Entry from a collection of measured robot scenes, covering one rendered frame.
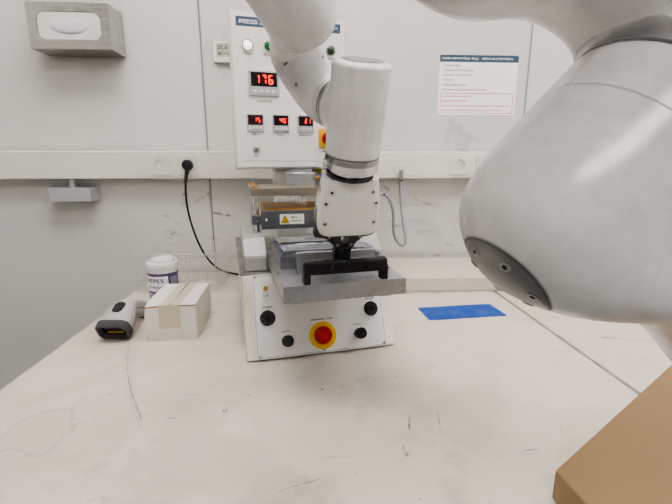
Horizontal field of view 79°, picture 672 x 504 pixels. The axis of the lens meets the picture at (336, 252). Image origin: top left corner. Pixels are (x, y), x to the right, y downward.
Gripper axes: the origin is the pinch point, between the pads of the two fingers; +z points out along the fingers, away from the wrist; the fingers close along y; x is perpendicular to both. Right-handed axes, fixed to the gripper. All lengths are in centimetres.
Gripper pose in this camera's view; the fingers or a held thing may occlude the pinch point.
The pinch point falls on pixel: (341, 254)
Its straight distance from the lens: 72.2
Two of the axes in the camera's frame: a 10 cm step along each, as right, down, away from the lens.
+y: 9.7, -0.6, 2.5
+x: -2.4, -5.3, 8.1
